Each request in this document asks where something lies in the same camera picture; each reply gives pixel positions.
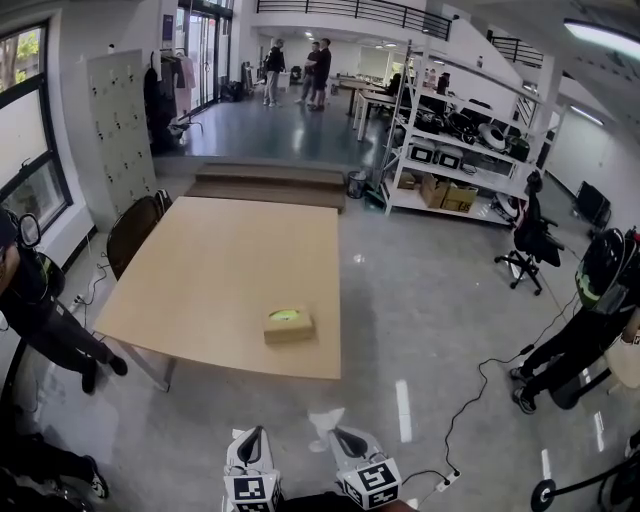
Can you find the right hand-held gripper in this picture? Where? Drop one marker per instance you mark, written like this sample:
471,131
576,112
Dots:
372,482

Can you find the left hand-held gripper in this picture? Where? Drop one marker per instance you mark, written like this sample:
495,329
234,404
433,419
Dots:
250,492

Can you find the white tissue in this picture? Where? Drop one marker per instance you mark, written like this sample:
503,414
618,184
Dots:
325,422

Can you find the brown cardboard tissue box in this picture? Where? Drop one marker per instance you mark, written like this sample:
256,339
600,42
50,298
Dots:
290,330

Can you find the person's black clothing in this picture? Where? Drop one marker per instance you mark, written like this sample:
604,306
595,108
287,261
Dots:
310,504

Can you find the white power strip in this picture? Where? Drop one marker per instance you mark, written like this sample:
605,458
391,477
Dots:
448,479

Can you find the white table leg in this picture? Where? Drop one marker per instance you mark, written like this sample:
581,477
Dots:
150,365

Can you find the black round-base stand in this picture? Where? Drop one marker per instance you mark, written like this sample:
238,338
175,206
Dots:
545,495

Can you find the dark brown chair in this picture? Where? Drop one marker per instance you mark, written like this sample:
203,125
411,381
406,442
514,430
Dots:
130,235

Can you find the black mesh waste bin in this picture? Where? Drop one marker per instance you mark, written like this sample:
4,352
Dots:
356,185

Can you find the brown cardboard boxes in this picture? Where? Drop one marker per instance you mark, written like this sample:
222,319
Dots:
447,195

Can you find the brown wooden step platform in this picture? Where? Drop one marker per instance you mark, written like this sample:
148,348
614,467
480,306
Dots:
270,182

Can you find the black office chair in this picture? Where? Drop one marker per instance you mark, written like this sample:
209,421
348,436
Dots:
535,240

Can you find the white metal shelf rack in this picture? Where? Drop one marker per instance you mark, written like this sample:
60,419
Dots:
460,150

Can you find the black monitor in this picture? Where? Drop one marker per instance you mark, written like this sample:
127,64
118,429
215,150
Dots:
593,205

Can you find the white metal locker cabinet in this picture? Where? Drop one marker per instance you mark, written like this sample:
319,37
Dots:
122,135

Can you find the white background desks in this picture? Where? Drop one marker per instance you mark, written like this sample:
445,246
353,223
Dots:
367,100

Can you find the clothes rack with garments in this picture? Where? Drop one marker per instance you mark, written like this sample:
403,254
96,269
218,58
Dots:
170,95

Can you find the black-framed window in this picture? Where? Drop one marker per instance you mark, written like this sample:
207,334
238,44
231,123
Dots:
25,130

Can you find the black balcony railing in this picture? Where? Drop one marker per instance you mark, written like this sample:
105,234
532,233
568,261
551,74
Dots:
360,12

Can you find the long ceiling lamp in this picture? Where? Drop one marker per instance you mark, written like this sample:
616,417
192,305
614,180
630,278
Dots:
605,35

